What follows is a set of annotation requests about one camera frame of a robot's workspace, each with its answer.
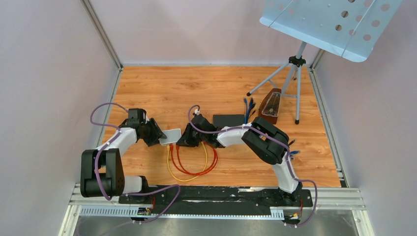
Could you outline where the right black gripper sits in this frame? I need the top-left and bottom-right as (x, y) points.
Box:
(178, 123), (208, 147)

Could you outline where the small white router box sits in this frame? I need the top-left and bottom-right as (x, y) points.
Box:
(159, 128), (182, 146)

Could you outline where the black network switch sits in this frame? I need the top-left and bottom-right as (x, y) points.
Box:
(212, 114), (245, 129)

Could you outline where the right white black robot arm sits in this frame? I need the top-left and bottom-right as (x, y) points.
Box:
(176, 114), (302, 206)

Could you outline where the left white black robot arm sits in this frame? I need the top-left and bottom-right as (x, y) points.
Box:
(80, 108), (167, 203)

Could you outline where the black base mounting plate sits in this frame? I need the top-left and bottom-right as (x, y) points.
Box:
(119, 185), (313, 216)

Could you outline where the brown wooden metronome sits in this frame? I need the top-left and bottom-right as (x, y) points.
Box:
(258, 88), (281, 124)

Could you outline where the silver music stand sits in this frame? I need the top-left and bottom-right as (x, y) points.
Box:
(246, 0), (417, 138)

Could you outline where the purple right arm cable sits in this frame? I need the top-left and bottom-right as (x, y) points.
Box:
(187, 105), (319, 228)

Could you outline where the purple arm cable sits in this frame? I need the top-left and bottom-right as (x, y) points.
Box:
(78, 103), (181, 236)
(187, 105), (319, 228)

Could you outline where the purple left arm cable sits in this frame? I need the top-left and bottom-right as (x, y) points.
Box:
(78, 103), (181, 236)

